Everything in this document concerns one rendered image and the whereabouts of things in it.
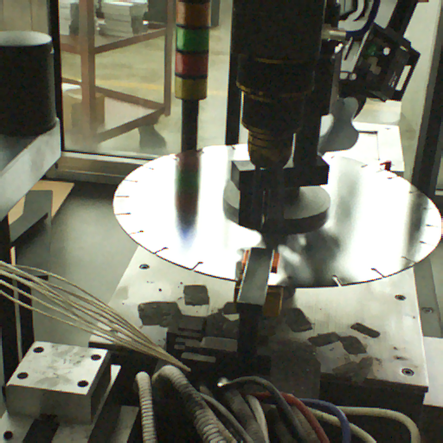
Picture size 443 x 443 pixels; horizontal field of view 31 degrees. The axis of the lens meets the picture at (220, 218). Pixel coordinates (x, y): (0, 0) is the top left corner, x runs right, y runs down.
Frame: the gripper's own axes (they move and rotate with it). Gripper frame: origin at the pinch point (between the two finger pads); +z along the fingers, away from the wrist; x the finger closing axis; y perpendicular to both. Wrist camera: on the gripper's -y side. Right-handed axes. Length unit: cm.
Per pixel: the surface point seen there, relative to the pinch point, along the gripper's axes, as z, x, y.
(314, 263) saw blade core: 9.3, -3.4, 12.8
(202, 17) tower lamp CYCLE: -13.4, -4.9, -23.6
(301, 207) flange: 4.7, -1.0, 4.9
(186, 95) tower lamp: -4.1, -1.5, -26.2
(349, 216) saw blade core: 3.7, 3.6, 6.7
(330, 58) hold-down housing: -6.7, -11.4, 14.1
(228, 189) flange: 5.8, -5.4, -1.7
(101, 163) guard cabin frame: 8, 4, -55
